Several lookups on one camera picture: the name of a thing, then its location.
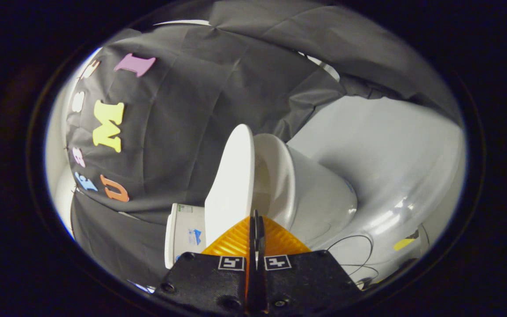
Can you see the white toilet lid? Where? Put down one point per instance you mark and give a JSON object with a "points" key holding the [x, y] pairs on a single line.
{"points": [[231, 185]]}

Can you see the yellow tape piece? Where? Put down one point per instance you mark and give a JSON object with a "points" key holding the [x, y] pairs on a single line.
{"points": [[403, 243]]}

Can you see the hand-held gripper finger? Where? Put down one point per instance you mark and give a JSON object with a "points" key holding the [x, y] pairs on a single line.
{"points": [[251, 290], [261, 290]]}

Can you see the black backdrop cloth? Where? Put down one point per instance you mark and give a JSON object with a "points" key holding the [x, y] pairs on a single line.
{"points": [[183, 110]]}

